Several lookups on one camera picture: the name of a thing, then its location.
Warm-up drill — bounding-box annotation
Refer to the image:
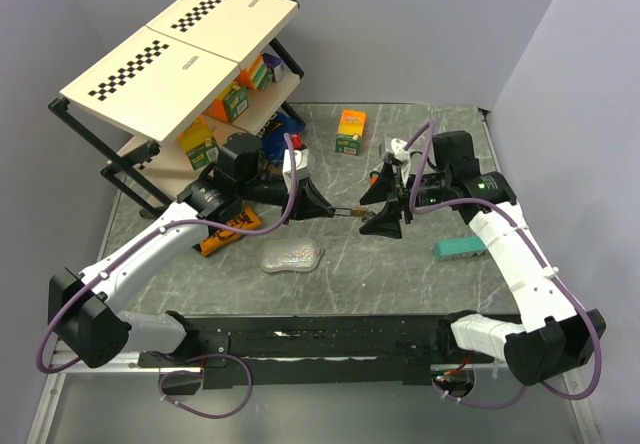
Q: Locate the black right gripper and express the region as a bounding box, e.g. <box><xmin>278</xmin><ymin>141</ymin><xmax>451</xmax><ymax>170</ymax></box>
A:
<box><xmin>359</xmin><ymin>162</ymin><xmax>451</xmax><ymax>240</ymax></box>

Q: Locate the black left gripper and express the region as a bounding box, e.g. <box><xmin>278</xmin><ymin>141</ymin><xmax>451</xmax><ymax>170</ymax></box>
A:
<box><xmin>238</xmin><ymin>172</ymin><xmax>334</xmax><ymax>225</ymax></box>

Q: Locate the small brass padlock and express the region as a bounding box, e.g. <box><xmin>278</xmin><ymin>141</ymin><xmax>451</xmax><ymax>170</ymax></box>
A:
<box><xmin>334</xmin><ymin>206</ymin><xmax>375</xmax><ymax>220</ymax></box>

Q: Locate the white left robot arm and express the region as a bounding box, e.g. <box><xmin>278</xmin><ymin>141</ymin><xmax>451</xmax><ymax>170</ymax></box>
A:
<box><xmin>47</xmin><ymin>133</ymin><xmax>335</xmax><ymax>368</ymax></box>

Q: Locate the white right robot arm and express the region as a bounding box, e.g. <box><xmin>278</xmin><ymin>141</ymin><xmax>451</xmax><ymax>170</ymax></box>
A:
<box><xmin>360</xmin><ymin>131</ymin><xmax>606</xmax><ymax>390</ymax></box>

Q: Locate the silver glitter sponge pad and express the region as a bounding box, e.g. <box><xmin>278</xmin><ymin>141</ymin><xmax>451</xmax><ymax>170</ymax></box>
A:
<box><xmin>259</xmin><ymin>238</ymin><xmax>323</xmax><ymax>274</ymax></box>

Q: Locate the orange snack bag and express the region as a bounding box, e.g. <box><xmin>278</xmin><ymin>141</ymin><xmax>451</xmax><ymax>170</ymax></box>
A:
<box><xmin>197</xmin><ymin>207</ymin><xmax>262</xmax><ymax>257</ymax></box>

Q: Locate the blue snack bag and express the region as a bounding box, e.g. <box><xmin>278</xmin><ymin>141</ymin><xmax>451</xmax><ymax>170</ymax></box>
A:
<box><xmin>258</xmin><ymin>112</ymin><xmax>306</xmax><ymax>163</ymax></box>

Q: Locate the teal rectangular box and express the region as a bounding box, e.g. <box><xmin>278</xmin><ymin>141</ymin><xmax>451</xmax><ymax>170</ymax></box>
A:
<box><xmin>432</xmin><ymin>236</ymin><xmax>487</xmax><ymax>262</ymax></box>

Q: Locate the orange green box on table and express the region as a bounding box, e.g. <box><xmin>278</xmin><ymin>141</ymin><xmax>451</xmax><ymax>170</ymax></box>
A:
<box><xmin>335</xmin><ymin>109</ymin><xmax>366</xmax><ymax>156</ymax></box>

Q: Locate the yellow green box lower shelf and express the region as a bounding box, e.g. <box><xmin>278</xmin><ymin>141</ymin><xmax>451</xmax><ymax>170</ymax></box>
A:
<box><xmin>178</xmin><ymin>117</ymin><xmax>219</xmax><ymax>170</ymax></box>

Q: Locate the orange green box middle shelf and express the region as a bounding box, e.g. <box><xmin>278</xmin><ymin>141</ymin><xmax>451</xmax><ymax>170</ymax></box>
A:
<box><xmin>203</xmin><ymin>81</ymin><xmax>249</xmax><ymax>123</ymax></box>

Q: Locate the orange green box shelf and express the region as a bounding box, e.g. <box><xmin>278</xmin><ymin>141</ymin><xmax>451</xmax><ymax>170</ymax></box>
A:
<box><xmin>203</xmin><ymin>81</ymin><xmax>249</xmax><ymax>123</ymax></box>
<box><xmin>237</xmin><ymin>55</ymin><xmax>272</xmax><ymax>91</ymax></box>

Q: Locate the orange green box upper shelf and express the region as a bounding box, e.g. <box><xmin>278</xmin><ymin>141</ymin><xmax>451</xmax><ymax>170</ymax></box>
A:
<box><xmin>237</xmin><ymin>55</ymin><xmax>272</xmax><ymax>91</ymax></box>

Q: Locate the purple white small box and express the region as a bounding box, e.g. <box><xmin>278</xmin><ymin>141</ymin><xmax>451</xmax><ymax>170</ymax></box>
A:
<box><xmin>262</xmin><ymin>53</ymin><xmax>285</xmax><ymax>83</ymax></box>

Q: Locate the beige two-tier shelf rack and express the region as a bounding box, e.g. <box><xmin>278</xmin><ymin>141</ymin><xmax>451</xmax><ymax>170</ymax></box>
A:
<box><xmin>49</xmin><ymin>0</ymin><xmax>304</xmax><ymax>218</ymax></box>

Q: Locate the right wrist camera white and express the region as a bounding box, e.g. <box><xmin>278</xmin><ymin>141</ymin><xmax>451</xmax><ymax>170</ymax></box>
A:
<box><xmin>379</xmin><ymin>137</ymin><xmax>411</xmax><ymax>185</ymax></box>

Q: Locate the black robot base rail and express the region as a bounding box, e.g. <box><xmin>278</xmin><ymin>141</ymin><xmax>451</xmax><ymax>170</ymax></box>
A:
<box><xmin>138</xmin><ymin>314</ymin><xmax>489</xmax><ymax>389</ymax></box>

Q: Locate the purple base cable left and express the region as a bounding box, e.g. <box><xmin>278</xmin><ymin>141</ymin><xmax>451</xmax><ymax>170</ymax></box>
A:
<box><xmin>158</xmin><ymin>351</ymin><xmax>256</xmax><ymax>420</ymax></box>

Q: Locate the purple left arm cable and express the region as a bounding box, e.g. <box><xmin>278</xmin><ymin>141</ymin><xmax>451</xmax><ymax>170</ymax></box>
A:
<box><xmin>35</xmin><ymin>132</ymin><xmax>301</xmax><ymax>375</ymax></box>

